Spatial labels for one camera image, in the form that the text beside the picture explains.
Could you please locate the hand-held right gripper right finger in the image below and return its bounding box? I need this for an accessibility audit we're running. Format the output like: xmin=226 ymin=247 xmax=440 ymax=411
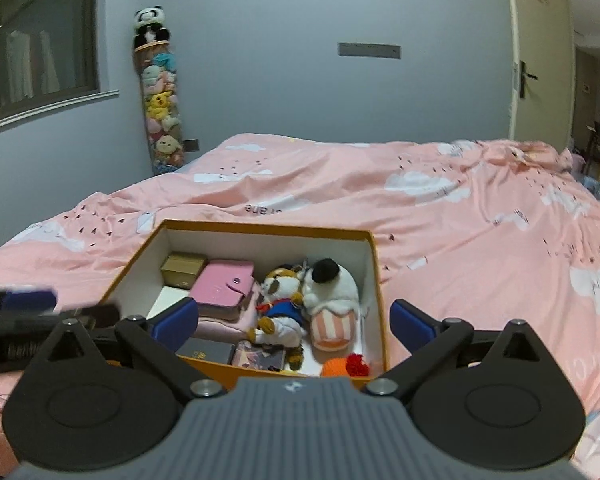
xmin=365 ymin=299 xmax=563 ymax=403

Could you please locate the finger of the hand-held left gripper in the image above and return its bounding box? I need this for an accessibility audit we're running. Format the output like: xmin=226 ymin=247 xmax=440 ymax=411
xmin=55 ymin=303 xmax=121 ymax=331
xmin=0 ymin=286 xmax=58 ymax=315

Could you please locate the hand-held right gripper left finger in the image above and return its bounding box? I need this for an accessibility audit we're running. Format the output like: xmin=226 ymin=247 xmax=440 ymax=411
xmin=27 ymin=297 xmax=226 ymax=402

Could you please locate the long white box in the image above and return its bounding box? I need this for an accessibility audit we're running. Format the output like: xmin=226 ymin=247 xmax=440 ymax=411
xmin=146 ymin=285 xmax=193 ymax=321

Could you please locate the grey rectangular box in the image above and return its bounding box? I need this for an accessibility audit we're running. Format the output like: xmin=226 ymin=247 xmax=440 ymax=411
xmin=176 ymin=336 xmax=237 ymax=366

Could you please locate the small gold box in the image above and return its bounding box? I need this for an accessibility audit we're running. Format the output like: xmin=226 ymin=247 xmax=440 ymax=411
xmin=160 ymin=252 xmax=209 ymax=291

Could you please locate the pink card wallet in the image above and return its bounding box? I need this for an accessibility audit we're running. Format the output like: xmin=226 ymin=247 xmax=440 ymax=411
xmin=190 ymin=259 xmax=256 ymax=321

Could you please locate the orange knitted toy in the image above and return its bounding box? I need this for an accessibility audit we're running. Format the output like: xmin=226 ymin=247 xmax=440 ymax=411
xmin=320 ymin=353 xmax=371 ymax=378

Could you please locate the white plush with striped cup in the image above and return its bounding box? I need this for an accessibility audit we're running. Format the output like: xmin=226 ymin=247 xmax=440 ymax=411
xmin=302 ymin=257 xmax=362 ymax=352

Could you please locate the printed card box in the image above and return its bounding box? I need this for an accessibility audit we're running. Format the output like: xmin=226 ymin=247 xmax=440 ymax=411
xmin=230 ymin=340 xmax=287 ymax=373

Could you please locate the small plush dog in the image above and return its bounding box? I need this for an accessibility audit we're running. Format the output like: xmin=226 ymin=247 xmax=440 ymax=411
xmin=245 ymin=266 xmax=311 ymax=371

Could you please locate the orange cardboard box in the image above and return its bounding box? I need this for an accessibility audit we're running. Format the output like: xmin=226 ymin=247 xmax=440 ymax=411
xmin=97 ymin=219 xmax=391 ymax=391

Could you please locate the pink cloud print blanket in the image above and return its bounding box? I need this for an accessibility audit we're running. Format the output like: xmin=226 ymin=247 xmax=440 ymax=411
xmin=0 ymin=133 xmax=600 ymax=480

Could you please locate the tall tube of plush toys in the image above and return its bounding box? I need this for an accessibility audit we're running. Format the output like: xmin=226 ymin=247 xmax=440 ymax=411
xmin=134 ymin=42 xmax=187 ymax=177

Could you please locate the panda plush toy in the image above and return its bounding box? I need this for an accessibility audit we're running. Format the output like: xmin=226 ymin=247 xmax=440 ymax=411
xmin=132 ymin=6 xmax=171 ymax=51

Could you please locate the cream door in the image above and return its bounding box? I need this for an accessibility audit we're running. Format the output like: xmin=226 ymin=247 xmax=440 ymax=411
xmin=502 ymin=0 xmax=578 ymax=148

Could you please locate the window with grey frame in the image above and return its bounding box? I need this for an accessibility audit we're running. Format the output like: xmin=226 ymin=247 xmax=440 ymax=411
xmin=0 ymin=0 xmax=120 ymax=136

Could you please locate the black door handle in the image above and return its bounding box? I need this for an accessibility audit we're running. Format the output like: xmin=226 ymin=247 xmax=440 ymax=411
xmin=519 ymin=60 xmax=539 ymax=98

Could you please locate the grey wall plate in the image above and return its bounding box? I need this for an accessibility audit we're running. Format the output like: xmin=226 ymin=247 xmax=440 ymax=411
xmin=338 ymin=42 xmax=402 ymax=59

